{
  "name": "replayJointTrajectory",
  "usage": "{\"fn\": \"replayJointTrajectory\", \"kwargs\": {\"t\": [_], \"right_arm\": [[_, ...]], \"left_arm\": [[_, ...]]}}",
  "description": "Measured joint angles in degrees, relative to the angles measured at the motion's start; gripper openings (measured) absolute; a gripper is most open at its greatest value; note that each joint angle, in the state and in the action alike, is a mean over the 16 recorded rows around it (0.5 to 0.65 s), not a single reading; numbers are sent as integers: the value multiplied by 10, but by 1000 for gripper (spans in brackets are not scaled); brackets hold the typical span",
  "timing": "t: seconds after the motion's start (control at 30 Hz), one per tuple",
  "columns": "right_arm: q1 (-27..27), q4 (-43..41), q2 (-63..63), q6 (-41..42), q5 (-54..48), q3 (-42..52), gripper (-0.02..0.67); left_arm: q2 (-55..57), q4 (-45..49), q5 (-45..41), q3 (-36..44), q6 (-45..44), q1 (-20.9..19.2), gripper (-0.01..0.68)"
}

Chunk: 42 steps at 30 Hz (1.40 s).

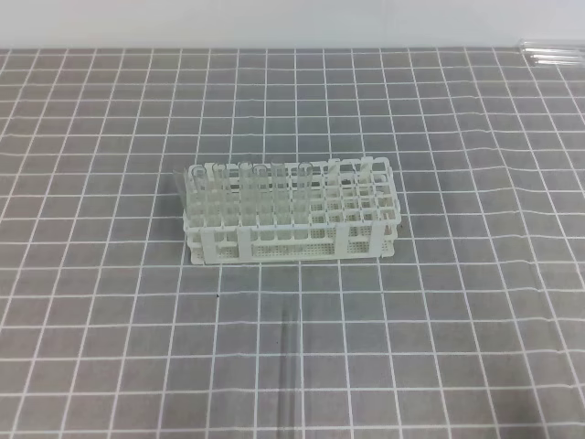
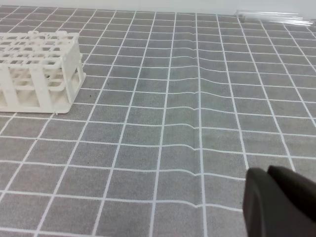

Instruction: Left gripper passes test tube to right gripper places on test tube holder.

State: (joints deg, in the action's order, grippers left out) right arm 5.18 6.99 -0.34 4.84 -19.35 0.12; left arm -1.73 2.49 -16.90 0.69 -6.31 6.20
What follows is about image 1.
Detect clear glass test tube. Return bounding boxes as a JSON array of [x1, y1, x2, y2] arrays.
[[277, 305, 303, 438]]

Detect grey checkered tablecloth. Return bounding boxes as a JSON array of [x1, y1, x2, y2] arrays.
[[1, 48, 584, 438]]

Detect white plastic test tube rack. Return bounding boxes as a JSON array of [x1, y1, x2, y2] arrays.
[[183, 156, 401, 264]]

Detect spare glass tubes far corner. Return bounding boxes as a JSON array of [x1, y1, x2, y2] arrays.
[[519, 39, 585, 67]]

